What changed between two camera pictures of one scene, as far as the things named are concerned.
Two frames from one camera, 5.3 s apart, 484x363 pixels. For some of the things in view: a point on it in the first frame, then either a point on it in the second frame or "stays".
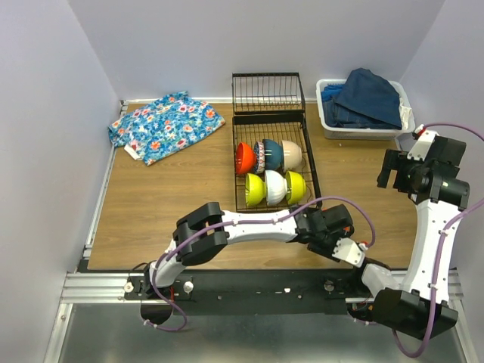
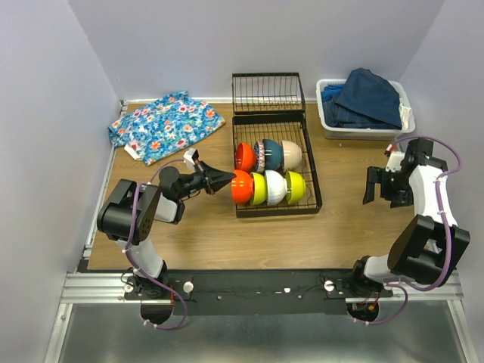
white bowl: (276, 187) stays
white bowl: (292, 156) stays
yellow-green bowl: (295, 187) stays
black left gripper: (329, 252) -> (218, 178)
